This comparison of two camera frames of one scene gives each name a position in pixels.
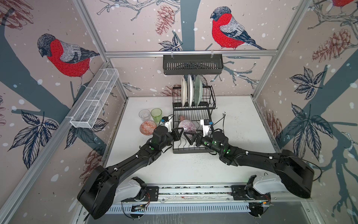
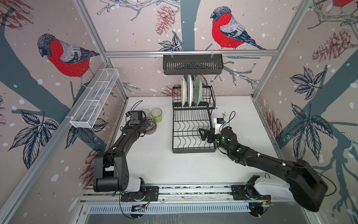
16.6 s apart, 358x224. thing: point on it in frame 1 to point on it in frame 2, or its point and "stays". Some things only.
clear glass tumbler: [144, 115] stays
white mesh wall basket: [88, 113] stays
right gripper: [196, 137] to [208, 132]
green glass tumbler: [156, 113] stays
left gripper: [178, 134] to [143, 119]
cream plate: [184, 91] stays
